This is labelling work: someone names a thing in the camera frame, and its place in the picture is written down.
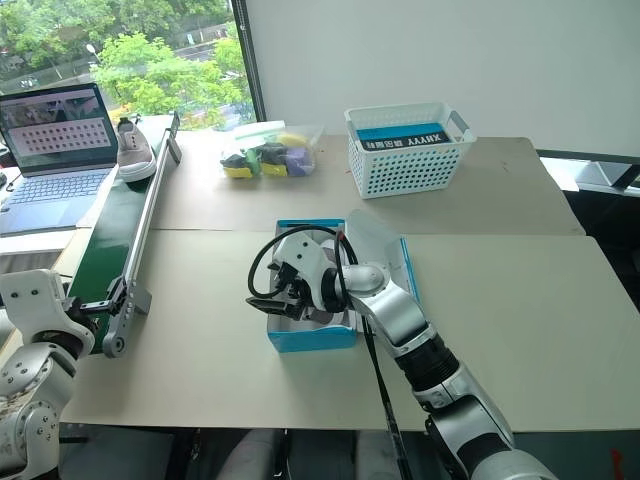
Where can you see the grey shoe with white sole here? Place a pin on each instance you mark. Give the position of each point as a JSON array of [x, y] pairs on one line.
[[134, 155]]

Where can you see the blue and white shoebox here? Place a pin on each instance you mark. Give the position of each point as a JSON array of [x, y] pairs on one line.
[[312, 341]]

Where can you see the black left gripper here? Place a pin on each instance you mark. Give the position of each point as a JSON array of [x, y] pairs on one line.
[[79, 314]]

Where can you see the grey rounded shape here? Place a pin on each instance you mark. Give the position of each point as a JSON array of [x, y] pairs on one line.
[[252, 457]]

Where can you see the white flat panel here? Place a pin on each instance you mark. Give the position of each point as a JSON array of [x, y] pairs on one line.
[[607, 177]]

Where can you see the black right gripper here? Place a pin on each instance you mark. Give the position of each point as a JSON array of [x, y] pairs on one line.
[[299, 295]]

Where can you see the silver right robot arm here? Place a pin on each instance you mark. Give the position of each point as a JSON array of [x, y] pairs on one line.
[[400, 312]]

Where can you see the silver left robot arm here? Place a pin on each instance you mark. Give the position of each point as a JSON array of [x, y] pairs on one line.
[[30, 380]]

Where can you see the green conveyor belt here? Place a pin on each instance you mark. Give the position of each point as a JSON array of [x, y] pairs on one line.
[[112, 225]]

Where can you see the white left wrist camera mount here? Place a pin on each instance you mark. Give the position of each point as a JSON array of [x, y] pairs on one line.
[[35, 302]]

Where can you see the blue and black carton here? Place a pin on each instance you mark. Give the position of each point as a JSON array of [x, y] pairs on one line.
[[402, 137]]

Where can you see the open silver laptop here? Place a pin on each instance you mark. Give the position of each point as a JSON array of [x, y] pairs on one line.
[[55, 145]]

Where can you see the clear bag of sponges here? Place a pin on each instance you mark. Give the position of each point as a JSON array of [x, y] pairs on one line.
[[272, 155]]

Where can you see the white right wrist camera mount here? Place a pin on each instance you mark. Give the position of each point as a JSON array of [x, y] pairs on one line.
[[302, 255]]

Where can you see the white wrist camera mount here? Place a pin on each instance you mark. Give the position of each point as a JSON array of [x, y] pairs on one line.
[[35, 302], [302, 255]]

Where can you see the dark window frame post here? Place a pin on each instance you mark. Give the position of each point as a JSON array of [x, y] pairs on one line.
[[247, 60]]

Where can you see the white perforated plastic basket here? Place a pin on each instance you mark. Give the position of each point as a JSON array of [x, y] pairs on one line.
[[407, 167]]

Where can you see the white side table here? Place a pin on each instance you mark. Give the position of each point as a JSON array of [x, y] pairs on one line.
[[30, 244]]

